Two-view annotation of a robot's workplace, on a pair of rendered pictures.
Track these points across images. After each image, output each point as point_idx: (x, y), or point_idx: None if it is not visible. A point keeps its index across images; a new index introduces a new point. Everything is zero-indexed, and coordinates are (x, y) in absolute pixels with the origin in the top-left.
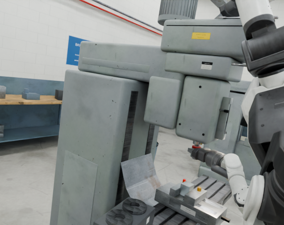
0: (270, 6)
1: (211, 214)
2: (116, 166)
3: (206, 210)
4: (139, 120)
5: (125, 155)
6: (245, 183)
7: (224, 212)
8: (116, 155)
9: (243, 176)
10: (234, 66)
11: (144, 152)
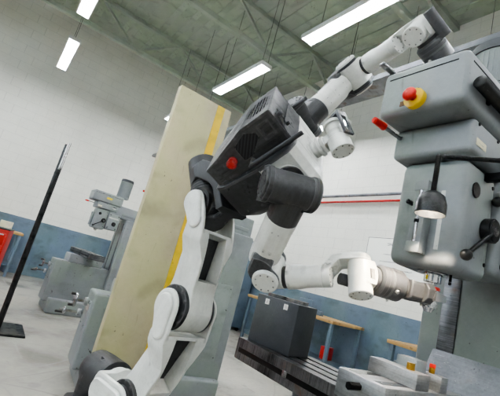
0: (319, 91)
1: (347, 368)
2: (426, 351)
3: (360, 371)
4: (480, 291)
5: (443, 339)
6: (307, 265)
7: (369, 386)
8: (424, 331)
9: (322, 265)
10: (412, 138)
11: None
